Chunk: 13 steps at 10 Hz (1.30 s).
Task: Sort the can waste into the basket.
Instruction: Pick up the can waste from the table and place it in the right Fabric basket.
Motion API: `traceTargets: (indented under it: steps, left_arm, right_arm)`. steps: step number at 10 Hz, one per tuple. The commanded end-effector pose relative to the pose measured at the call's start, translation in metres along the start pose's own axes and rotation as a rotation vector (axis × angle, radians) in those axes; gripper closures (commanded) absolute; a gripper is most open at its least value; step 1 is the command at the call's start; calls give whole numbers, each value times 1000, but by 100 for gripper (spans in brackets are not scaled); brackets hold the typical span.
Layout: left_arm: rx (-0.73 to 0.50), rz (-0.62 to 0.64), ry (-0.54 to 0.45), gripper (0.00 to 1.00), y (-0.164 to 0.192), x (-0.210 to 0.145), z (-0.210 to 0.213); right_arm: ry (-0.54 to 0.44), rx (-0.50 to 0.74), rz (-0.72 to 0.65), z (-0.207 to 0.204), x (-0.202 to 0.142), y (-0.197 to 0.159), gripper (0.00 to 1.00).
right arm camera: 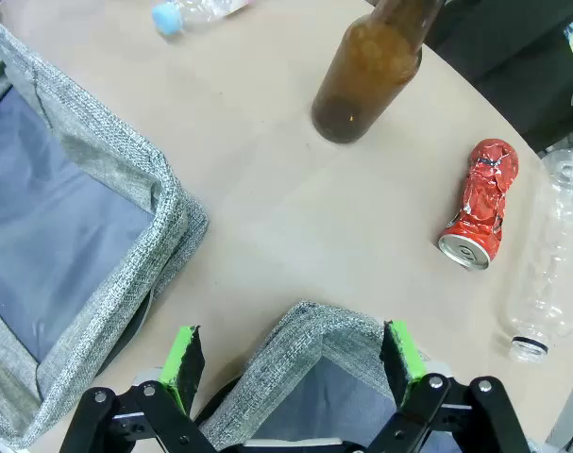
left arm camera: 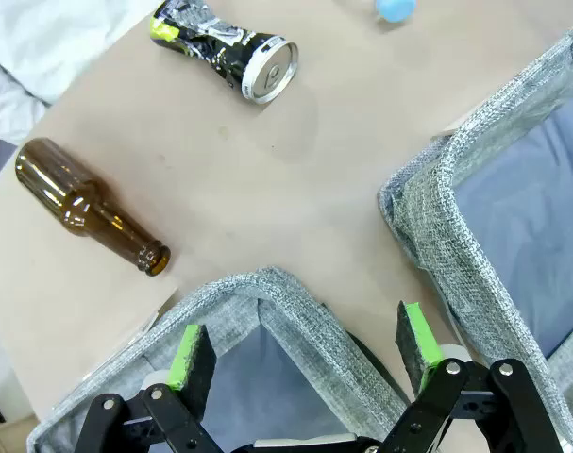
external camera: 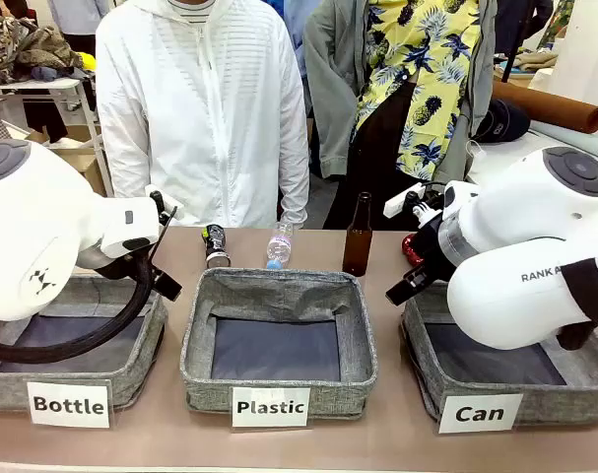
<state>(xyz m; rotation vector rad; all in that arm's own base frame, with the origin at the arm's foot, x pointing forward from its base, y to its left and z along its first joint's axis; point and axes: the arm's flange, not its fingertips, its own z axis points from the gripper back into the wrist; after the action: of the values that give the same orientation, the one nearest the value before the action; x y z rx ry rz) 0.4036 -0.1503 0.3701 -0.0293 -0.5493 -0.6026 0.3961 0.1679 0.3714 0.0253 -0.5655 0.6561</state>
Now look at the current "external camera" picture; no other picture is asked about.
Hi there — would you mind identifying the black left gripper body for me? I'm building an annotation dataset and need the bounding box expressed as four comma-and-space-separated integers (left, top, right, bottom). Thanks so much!
79, 251, 159, 282

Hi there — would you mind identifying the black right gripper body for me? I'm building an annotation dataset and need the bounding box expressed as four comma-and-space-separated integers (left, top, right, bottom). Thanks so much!
409, 193, 461, 286

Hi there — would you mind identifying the red crushed can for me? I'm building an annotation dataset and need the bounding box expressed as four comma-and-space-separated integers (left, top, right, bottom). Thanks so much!
401, 234, 427, 268

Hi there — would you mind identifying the black crushed can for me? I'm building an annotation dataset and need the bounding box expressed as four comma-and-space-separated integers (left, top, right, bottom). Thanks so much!
201, 224, 230, 270

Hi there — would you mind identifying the brown glass bottle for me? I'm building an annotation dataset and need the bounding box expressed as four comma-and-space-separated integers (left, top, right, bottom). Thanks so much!
342, 191, 374, 278

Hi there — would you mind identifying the small clear plastic bottle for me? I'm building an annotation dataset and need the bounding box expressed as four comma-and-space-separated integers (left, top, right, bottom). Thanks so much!
265, 221, 296, 270

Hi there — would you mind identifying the grey fabric basket labelled Bottle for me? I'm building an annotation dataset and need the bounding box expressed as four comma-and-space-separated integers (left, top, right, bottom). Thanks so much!
0, 274, 169, 413

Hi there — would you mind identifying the grey fabric basket labelled Plastic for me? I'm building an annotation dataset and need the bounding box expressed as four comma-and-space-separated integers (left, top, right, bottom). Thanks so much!
179, 267, 379, 421

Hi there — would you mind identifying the white Can label card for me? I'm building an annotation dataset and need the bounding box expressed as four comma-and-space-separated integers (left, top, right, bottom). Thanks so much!
436, 392, 524, 435

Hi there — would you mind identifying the grey fabric basket labelled Can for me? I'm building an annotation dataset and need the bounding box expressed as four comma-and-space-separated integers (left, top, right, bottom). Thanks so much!
400, 281, 598, 428

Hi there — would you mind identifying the brown cardboard box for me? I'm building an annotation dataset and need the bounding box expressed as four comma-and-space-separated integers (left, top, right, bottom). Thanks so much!
26, 125, 108, 197

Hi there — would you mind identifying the black cap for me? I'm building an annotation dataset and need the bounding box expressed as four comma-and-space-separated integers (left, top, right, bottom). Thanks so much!
472, 98, 532, 145

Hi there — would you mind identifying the white Bottle label card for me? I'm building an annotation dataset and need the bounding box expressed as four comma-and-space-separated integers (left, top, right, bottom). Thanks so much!
26, 379, 113, 429

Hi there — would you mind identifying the person in yellow pineapple shirt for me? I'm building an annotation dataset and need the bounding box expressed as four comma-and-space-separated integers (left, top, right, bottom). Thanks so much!
302, 0, 499, 231

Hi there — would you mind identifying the white Plastic label card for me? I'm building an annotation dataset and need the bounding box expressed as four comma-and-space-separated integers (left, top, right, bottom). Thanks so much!
231, 386, 312, 429

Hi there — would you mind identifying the person in white hoodie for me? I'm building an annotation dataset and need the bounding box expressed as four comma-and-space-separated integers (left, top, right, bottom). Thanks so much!
95, 0, 311, 230

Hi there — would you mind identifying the light blue rolled sheet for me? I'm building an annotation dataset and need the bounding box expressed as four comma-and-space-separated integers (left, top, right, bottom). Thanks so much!
526, 119, 598, 160

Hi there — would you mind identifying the brown rolled sheet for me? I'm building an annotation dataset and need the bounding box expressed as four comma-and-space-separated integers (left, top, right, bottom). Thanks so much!
492, 81, 598, 135

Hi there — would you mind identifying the beige folded cloth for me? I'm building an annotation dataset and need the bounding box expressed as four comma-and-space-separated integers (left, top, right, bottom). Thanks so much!
494, 47, 559, 76

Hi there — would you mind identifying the pile of patterned clothes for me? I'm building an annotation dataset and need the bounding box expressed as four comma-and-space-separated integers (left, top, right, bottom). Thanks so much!
0, 8, 86, 83

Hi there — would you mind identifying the person in blue shirt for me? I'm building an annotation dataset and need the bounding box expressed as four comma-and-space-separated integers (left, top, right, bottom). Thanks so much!
281, 0, 310, 98

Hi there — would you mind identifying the white board panel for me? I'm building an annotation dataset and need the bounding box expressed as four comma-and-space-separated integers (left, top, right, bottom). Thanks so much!
538, 0, 598, 98

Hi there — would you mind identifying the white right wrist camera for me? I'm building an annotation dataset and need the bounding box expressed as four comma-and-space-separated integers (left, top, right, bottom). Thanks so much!
382, 181, 426, 219

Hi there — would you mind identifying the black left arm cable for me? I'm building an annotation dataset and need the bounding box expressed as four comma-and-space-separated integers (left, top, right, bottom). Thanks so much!
0, 255, 156, 365

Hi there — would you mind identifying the black right arm cable sleeve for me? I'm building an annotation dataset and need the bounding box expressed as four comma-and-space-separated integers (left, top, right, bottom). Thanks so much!
557, 255, 598, 352

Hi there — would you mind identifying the white metal table frame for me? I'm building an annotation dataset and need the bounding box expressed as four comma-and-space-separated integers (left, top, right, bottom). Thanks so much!
0, 77, 115, 198

